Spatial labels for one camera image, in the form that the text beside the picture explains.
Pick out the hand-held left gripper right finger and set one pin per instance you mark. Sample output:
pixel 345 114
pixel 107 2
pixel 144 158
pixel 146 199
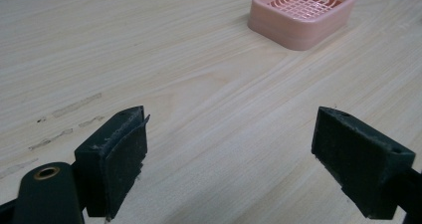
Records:
pixel 358 164

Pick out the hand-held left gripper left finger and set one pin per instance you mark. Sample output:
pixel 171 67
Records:
pixel 111 164

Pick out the pink plastic soap dish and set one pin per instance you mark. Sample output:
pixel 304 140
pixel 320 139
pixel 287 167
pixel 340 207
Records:
pixel 300 16

